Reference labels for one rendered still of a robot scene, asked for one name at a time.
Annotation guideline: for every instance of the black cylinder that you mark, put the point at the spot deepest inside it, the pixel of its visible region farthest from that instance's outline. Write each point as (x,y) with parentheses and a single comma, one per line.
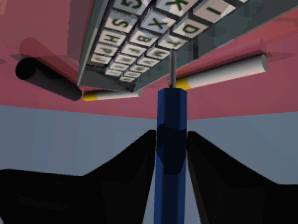
(32,72)

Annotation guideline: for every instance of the blue stylus with white tip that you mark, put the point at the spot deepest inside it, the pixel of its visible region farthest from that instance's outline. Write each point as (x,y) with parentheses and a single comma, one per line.
(171,152)

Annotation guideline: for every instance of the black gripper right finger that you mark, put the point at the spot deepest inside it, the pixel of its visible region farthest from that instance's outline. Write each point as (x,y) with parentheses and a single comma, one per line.
(228,192)

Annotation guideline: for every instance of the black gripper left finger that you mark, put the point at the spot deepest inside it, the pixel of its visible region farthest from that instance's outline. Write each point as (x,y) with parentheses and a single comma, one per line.
(114,193)

